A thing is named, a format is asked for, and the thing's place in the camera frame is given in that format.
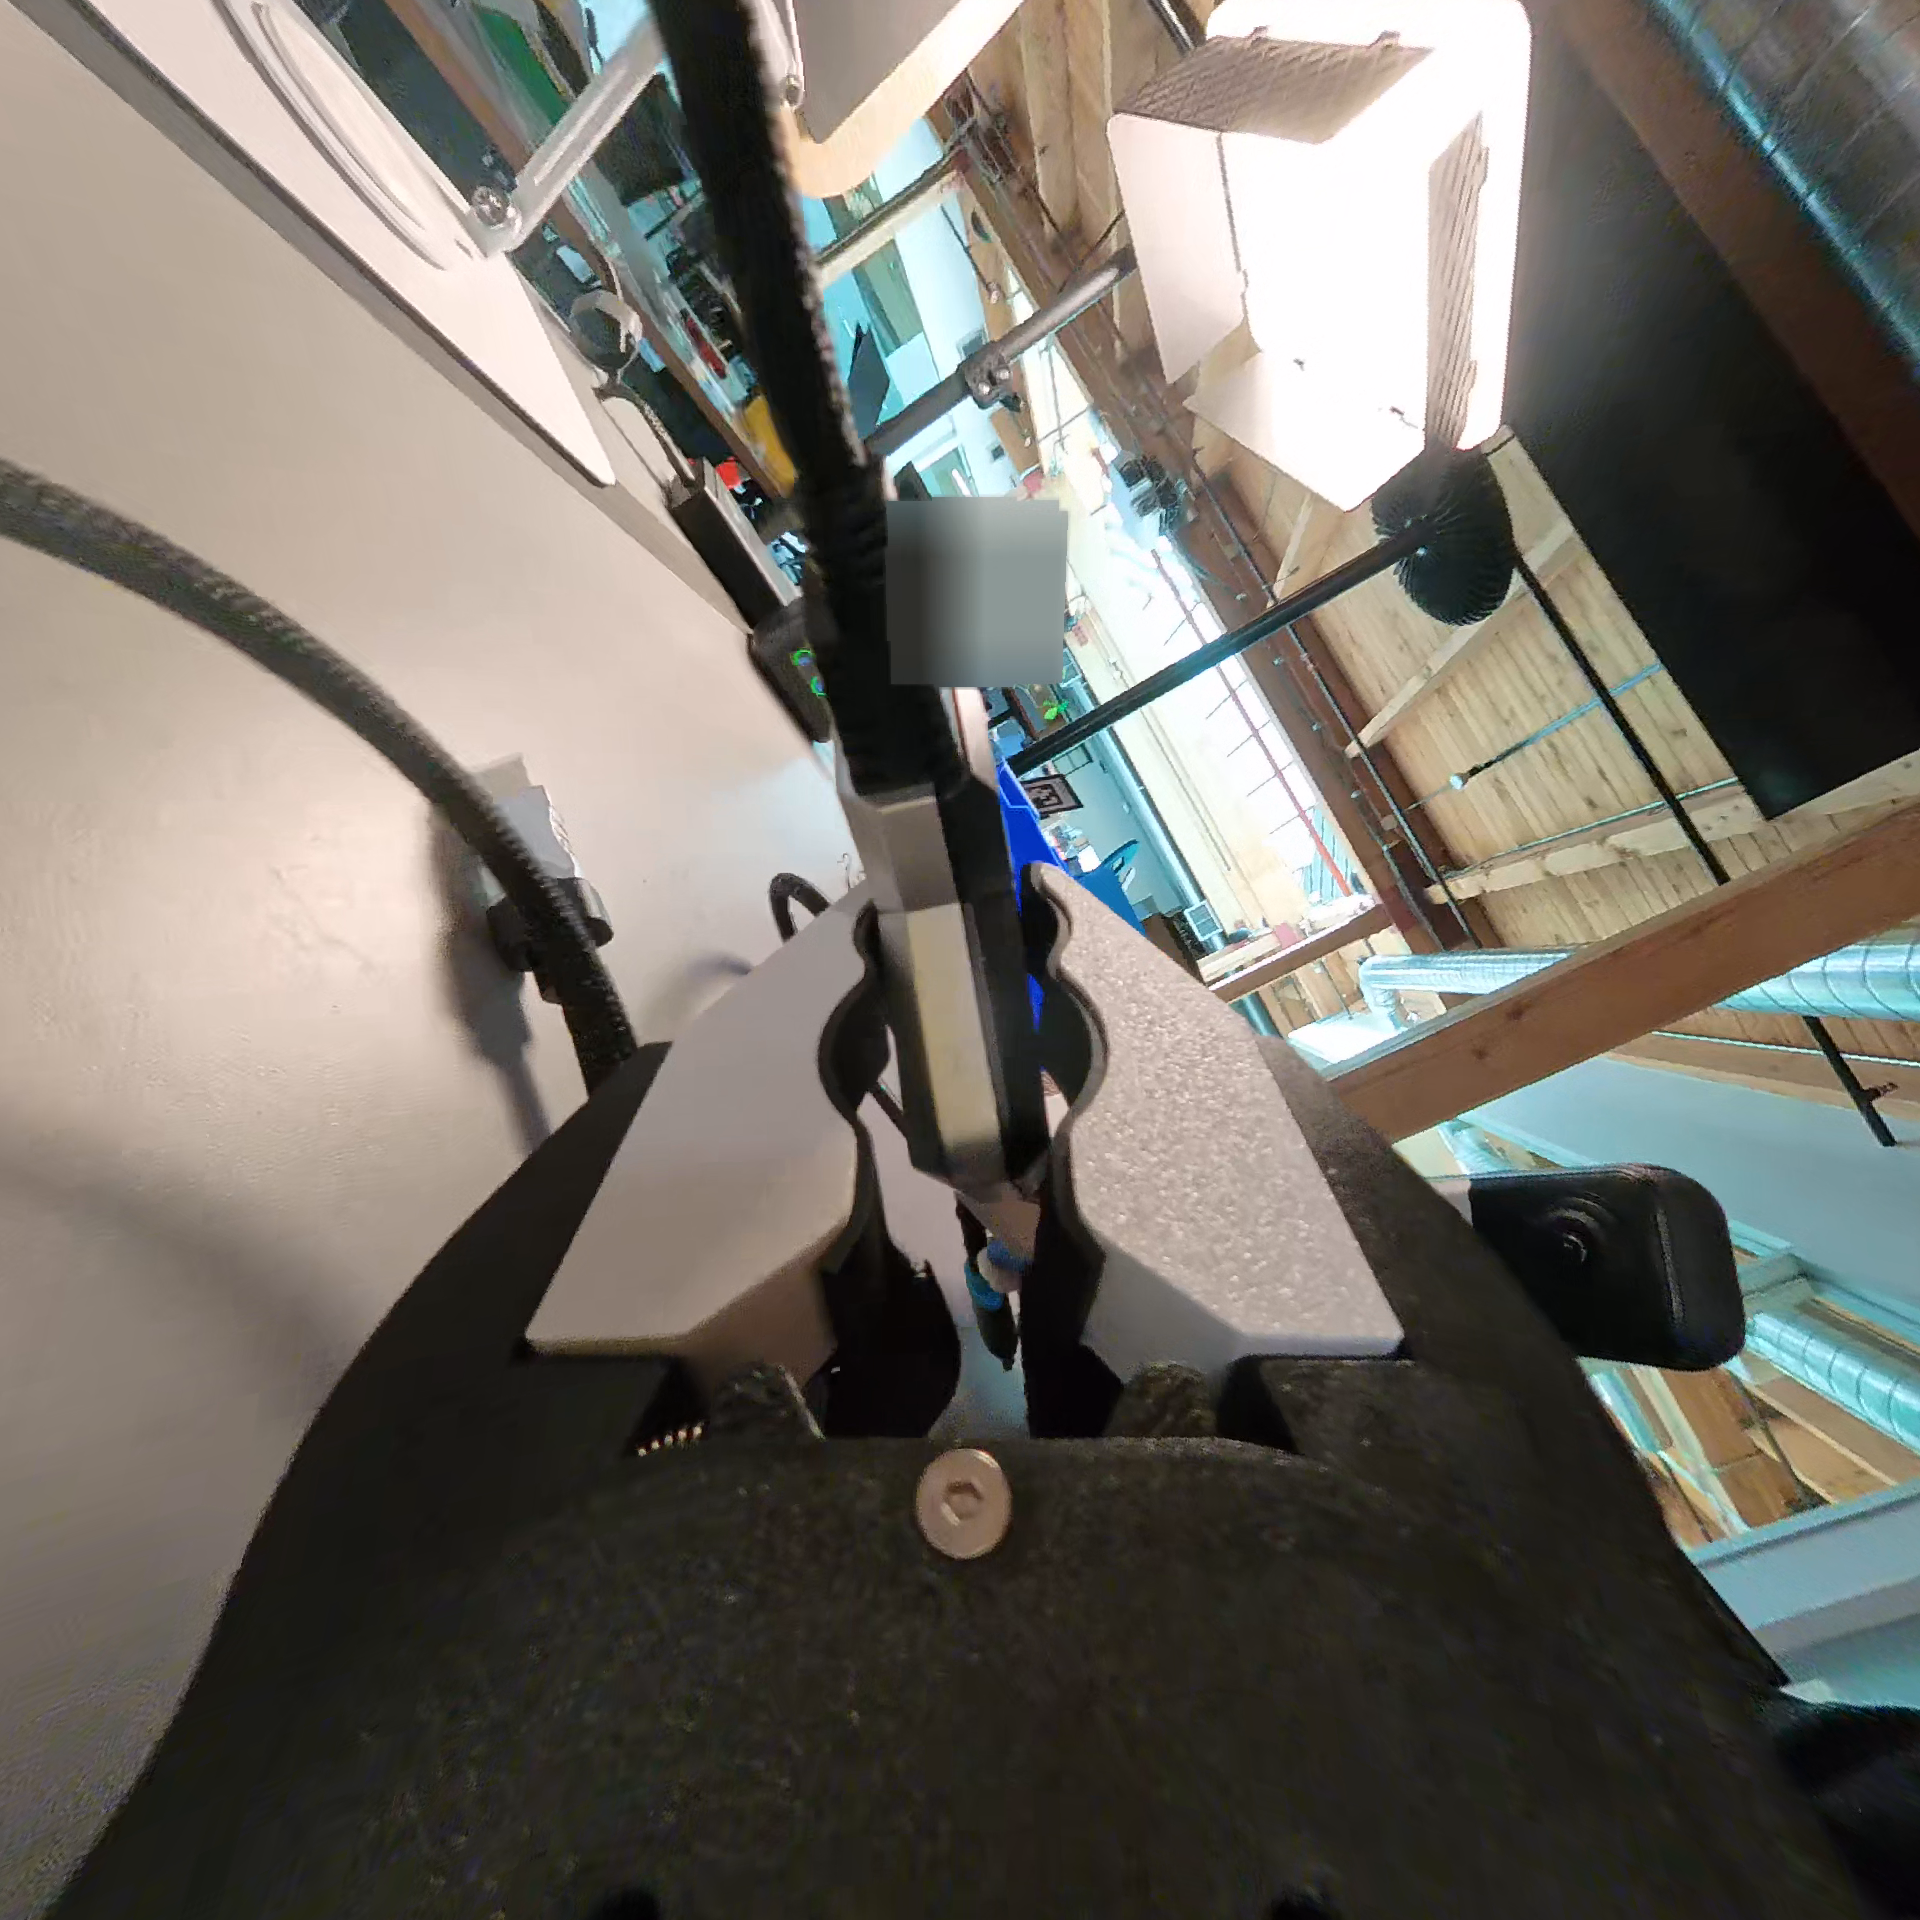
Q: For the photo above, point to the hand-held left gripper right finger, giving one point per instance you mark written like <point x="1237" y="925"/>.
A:
<point x="1215" y="1154"/>

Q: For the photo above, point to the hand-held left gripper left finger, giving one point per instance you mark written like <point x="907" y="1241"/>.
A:
<point x="720" y="1154"/>

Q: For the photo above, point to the black hdmi switch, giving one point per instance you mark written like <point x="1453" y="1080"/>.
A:
<point x="945" y="1019"/>

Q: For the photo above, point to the black square HDMI hub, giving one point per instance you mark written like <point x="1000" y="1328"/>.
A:
<point x="762" y="224"/>

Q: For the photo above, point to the black power bank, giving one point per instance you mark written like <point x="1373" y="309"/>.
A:
<point x="786" y="674"/>

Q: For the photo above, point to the black light stand pole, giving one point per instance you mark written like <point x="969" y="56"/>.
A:
<point x="1231" y="645"/>

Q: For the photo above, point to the black power adapter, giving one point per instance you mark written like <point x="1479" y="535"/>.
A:
<point x="727" y="539"/>

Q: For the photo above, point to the large black panel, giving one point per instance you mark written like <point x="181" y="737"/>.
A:
<point x="1723" y="523"/>

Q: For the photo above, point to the white base lamp stand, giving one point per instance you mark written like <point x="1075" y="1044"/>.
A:
<point x="493" y="346"/>

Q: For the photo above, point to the beige framed black panel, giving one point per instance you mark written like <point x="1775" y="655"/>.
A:
<point x="900" y="59"/>

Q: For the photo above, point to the silver ventilation duct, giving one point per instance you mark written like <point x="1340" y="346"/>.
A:
<point x="1500" y="975"/>
<point x="1815" y="135"/>

